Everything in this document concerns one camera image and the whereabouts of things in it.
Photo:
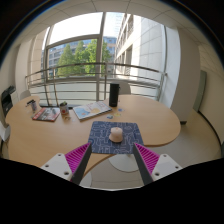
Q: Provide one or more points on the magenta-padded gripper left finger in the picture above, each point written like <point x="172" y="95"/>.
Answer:
<point x="58" y="165"/>

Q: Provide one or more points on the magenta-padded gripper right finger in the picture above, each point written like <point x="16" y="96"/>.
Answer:
<point x="165" y="165"/>

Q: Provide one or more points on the white computer mouse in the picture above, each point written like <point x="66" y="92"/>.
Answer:
<point x="116" y="135"/>

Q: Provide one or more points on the blue patterned mouse pad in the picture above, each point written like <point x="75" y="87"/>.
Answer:
<point x="100" y="136"/>

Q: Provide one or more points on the round white table base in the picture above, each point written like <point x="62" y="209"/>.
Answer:
<point x="121" y="163"/>

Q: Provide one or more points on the brown cutout sticker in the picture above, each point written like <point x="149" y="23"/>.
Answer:
<point x="66" y="117"/>

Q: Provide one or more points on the red cover magazine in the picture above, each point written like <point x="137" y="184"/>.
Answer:
<point x="46" y="114"/>

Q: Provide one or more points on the apple print plant pot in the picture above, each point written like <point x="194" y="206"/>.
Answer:
<point x="64" y="109"/>

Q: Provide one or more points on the white chair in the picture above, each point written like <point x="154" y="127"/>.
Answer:
<point x="4" y="133"/>
<point x="25" y="94"/>
<point x="125" y="88"/>

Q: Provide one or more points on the light blue cover magazine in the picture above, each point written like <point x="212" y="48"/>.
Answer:
<point x="91" y="110"/>

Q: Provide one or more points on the round yellow sticker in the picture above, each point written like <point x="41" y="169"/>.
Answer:
<point x="117" y="114"/>

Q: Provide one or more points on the blue green sticker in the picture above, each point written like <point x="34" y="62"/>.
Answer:
<point x="109" y="116"/>

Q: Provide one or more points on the small blue sticker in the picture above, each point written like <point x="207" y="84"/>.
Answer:
<point x="120" y="109"/>

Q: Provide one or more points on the black printer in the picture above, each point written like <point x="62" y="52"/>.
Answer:
<point x="8" y="100"/>

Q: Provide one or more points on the black cylindrical bottle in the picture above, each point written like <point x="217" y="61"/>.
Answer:
<point x="114" y="95"/>

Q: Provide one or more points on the metal balcony railing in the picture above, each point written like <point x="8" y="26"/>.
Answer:
<point x="80" y="65"/>

